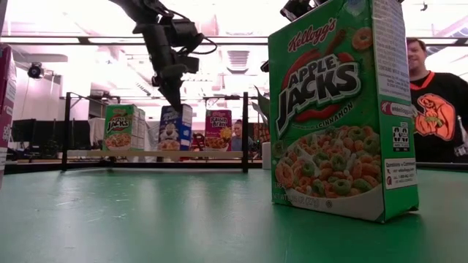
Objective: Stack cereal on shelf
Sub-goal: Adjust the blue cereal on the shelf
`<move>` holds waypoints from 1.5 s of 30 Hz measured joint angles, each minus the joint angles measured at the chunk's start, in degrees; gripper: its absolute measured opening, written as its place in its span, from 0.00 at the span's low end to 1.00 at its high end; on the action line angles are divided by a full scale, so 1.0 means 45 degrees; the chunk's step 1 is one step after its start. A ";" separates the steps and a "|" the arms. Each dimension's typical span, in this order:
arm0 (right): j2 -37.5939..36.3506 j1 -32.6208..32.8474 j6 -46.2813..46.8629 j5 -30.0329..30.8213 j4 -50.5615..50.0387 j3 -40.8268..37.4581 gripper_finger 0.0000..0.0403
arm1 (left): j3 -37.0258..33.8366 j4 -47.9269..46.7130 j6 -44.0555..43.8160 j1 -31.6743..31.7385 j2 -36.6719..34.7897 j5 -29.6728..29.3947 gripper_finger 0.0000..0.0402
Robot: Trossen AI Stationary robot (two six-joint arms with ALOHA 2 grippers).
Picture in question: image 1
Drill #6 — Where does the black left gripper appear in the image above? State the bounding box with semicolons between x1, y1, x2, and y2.
133;21;200;113

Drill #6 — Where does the blue Frosted Flakes cereal box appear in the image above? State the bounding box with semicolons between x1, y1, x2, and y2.
156;104;194;152

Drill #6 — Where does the green Apple Jacks cereal box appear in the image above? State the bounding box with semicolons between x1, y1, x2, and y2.
268;0;420;224
103;104;148;152

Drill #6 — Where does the person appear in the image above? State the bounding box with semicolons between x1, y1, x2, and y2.
406;37;468;164
232;119;254;152

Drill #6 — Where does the green table mat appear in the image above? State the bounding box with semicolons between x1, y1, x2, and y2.
0;167;468;263

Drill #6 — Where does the black ceiling spotlight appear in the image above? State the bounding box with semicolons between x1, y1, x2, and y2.
27;62;43;80

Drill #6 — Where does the black table frame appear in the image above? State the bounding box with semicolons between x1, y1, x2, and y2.
3;159;468;175

